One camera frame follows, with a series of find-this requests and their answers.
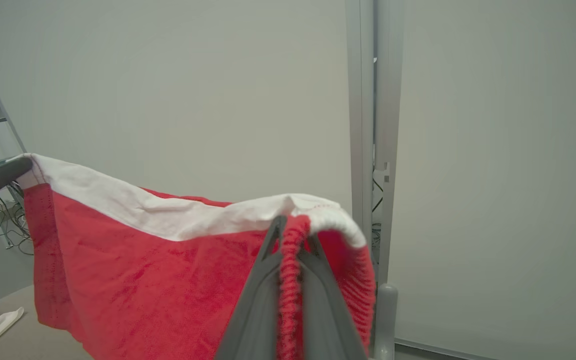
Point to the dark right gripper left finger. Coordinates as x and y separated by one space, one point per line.
253 320

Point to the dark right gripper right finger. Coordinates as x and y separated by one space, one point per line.
325 320

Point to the red shorts with white trim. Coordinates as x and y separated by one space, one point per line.
143 280

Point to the grey partition post round feet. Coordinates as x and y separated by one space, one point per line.
363 100

